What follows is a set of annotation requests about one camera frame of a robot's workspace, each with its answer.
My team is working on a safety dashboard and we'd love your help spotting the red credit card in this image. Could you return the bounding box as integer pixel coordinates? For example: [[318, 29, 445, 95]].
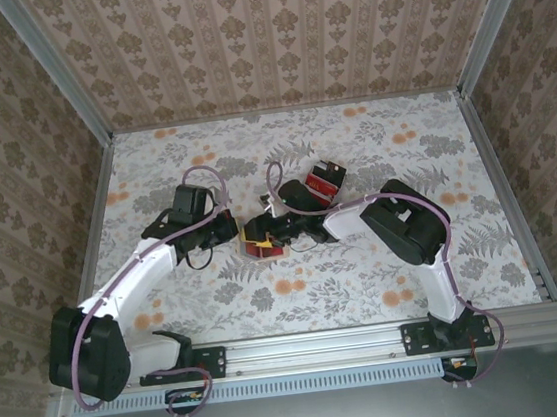
[[245, 235, 288, 262]]

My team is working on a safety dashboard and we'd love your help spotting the beige card holder wallet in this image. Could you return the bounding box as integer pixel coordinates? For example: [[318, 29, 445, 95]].
[[236, 217, 291, 265]]

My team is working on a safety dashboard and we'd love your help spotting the thin black right gripper cable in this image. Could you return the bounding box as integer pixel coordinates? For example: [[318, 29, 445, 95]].
[[290, 238, 345, 256]]

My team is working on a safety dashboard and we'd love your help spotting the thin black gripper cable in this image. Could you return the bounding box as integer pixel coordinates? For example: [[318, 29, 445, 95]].
[[290, 238, 345, 256], [182, 245, 216, 273]]

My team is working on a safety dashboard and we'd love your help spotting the thin black left gripper cable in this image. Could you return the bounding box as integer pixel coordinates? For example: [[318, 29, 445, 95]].
[[182, 245, 216, 273]]

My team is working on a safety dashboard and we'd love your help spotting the aluminium table side rail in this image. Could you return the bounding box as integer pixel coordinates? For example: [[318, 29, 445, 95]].
[[453, 80, 557, 312], [44, 134, 140, 362]]

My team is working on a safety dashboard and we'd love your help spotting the aluminium table back rail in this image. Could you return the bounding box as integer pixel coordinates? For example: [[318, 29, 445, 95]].
[[108, 85, 464, 137]]

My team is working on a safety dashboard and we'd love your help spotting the aluminium mounting rail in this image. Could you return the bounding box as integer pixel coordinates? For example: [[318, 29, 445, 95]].
[[48, 302, 557, 399]]

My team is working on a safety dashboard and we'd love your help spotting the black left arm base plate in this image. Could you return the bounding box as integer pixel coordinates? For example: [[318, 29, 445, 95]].
[[136, 343, 229, 388]]

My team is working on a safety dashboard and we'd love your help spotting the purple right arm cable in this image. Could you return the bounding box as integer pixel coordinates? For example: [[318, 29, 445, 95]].
[[263, 137, 512, 409]]

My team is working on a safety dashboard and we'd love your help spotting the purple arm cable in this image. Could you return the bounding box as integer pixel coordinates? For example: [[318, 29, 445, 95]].
[[263, 137, 512, 409], [48, 162, 258, 417]]

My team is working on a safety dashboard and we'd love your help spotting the slotted grey cable duct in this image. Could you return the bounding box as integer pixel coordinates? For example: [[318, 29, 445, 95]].
[[71, 356, 448, 417]]

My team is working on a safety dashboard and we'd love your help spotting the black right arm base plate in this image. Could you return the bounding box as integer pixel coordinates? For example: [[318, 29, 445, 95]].
[[399, 313, 497, 358]]

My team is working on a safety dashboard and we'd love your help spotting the wired cable connector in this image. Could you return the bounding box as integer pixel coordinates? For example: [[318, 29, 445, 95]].
[[440, 354, 480, 385], [163, 385, 207, 417]]

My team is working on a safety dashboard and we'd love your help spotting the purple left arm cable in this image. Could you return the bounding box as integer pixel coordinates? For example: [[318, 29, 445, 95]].
[[48, 162, 258, 417]]

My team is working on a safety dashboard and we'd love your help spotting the aluminium frame post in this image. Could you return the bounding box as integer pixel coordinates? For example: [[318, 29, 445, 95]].
[[445, 0, 557, 100], [0, 0, 116, 158]]

